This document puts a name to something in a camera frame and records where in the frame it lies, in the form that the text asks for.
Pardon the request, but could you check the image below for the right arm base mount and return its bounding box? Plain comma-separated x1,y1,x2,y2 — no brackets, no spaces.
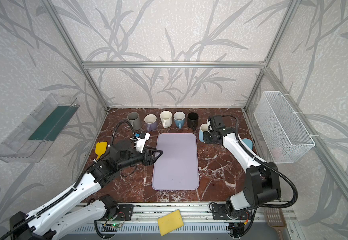
209,202,253,221

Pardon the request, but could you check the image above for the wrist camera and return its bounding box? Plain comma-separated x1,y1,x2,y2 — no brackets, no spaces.
134,132,150,153
207,120,213,132

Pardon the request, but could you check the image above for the yellow sponge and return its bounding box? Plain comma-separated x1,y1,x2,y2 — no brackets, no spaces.
157,210,184,236

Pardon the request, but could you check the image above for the white faceted mug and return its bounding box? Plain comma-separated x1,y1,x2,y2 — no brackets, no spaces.
160,111,173,128

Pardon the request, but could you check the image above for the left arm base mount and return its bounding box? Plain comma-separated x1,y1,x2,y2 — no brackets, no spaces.
110,204,134,221

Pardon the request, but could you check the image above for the black mug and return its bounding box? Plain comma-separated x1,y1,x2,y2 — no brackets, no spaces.
188,112,199,131

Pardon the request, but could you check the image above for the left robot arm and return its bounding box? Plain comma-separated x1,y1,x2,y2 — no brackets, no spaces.
1,131,164,240

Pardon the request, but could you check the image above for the light blue spatula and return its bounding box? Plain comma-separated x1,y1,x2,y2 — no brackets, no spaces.
242,138,254,150

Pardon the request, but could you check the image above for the lavender mug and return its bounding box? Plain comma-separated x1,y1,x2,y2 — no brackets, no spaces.
144,114,158,133

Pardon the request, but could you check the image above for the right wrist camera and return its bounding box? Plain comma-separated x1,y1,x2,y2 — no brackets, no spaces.
207,120,213,132

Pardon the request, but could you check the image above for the white wire basket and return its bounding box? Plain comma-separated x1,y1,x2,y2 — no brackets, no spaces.
254,91,315,164

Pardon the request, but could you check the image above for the grey mug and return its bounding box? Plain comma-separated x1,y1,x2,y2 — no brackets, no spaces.
127,112,142,131

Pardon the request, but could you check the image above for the light blue mug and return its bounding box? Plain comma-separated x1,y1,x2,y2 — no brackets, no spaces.
199,123,209,143

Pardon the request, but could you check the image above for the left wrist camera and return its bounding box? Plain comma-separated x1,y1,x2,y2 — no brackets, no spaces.
134,132,150,153

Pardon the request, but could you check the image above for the yellow spatula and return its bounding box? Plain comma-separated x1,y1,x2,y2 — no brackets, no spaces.
95,142,108,160

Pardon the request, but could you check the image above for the brown slotted spatula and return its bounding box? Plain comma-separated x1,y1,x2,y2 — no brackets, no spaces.
264,208,287,240

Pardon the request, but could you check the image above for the clear plastic shelf bin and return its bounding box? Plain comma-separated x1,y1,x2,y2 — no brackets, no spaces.
0,94,80,163

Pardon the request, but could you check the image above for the green circuit board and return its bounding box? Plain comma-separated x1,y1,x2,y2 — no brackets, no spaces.
102,223,123,232

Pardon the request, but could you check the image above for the blue dotted square mug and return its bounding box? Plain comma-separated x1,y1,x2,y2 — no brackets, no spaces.
173,111,186,129

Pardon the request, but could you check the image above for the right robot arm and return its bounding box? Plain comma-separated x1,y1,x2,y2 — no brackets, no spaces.
203,115,298,219

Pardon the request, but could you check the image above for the lavender plastic tray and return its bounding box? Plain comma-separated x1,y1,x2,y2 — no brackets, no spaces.
152,133,199,191

